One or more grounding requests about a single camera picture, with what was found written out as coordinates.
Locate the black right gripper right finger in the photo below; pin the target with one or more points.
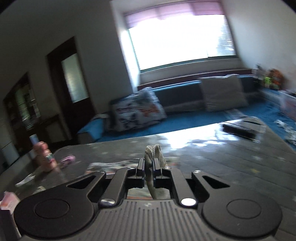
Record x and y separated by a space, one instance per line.
156 170

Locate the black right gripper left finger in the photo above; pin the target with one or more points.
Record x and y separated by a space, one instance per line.
140 173

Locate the butterfly print pillow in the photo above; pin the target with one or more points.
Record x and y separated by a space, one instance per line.
137 110

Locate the blue corner sofa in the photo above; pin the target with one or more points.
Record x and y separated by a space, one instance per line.
184 107

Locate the small pink crumpled cloth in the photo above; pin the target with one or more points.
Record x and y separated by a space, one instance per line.
66 161

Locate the pink rabbit figurine with eyes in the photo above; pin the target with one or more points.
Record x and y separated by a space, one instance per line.
44 157

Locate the plain white pillow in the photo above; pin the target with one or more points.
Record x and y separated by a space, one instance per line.
223 93

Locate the black tray on table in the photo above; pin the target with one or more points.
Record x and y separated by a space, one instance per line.
248 129

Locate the dark wooden door with glass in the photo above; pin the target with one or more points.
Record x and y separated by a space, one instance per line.
69 84

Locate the dark wooden cabinet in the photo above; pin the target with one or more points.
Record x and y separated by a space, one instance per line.
22 112

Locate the green and orange plush toys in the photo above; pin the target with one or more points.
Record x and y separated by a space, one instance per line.
273 79

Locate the clear plastic storage box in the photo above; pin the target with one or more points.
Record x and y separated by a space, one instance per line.
288 103

